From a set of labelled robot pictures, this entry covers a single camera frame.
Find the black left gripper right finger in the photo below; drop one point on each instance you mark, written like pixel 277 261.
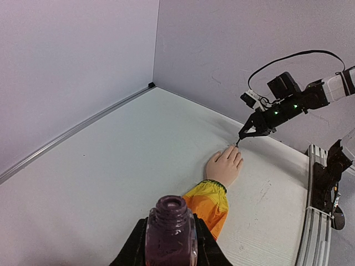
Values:
pixel 209 253

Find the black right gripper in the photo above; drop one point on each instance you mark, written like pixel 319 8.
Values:
pixel 292 102

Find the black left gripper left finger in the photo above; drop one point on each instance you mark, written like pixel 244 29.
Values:
pixel 133 251

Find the purple nail polish bottle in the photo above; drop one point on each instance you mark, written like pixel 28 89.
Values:
pixel 171 237

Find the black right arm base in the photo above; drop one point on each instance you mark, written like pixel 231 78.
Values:
pixel 325 170

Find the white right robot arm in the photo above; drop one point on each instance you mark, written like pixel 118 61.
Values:
pixel 321 113

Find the mannequin hand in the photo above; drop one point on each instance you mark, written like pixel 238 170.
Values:
pixel 224 167

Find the rainbow striped jacket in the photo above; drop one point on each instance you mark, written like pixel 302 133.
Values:
pixel 208 199

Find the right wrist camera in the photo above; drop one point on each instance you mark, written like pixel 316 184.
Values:
pixel 254 100

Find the aluminium front rail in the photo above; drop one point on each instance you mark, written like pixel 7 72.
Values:
pixel 315 240

